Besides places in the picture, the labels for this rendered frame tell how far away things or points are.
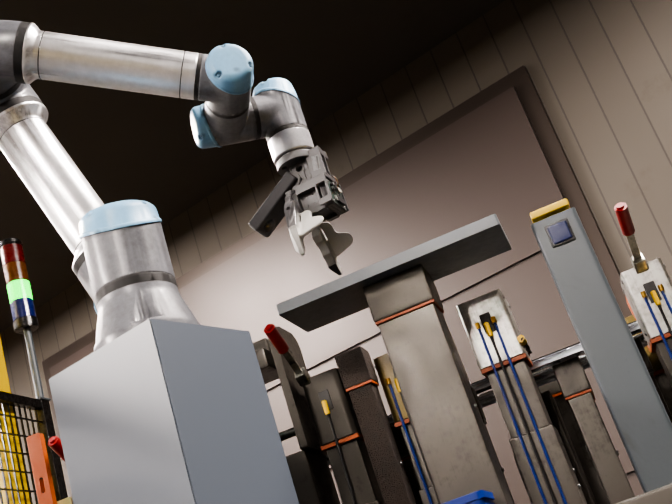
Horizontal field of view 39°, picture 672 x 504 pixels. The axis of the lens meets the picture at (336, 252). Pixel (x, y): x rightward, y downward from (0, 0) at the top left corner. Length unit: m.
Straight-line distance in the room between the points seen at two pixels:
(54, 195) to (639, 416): 0.94
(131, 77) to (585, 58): 2.75
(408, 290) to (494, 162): 2.58
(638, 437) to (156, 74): 0.90
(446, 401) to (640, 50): 2.73
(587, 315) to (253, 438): 0.51
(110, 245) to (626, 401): 0.75
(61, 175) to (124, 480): 0.56
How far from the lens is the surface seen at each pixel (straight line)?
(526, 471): 1.56
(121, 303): 1.32
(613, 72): 3.98
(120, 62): 1.54
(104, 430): 1.26
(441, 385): 1.43
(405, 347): 1.45
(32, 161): 1.61
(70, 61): 1.55
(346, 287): 1.46
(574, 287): 1.43
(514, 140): 4.00
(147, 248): 1.35
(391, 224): 4.18
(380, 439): 1.58
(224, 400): 1.26
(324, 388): 1.61
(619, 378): 1.40
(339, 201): 1.58
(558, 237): 1.45
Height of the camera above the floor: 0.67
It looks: 21 degrees up
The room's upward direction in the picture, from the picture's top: 19 degrees counter-clockwise
